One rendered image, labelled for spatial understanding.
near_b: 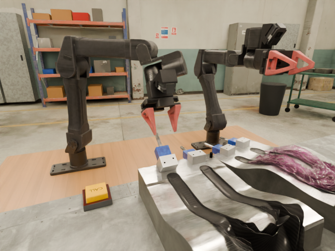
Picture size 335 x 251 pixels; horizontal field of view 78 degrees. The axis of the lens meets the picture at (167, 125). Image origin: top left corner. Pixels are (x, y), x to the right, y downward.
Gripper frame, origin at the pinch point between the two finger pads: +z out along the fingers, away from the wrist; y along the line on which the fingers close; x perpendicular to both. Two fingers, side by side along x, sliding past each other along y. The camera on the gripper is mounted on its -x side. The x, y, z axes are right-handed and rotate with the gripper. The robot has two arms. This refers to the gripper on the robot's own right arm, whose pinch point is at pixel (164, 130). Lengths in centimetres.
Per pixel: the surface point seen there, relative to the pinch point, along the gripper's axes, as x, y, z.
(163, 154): 3.5, -0.7, 6.8
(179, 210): -9.9, -4.0, 19.9
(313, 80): 385, 703, -140
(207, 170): 0.1, 11.2, 14.1
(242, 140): 12.9, 37.4, 7.2
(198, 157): 2.3, 10.1, 9.6
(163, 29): 399, 202, -317
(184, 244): -20.9, -8.4, 22.4
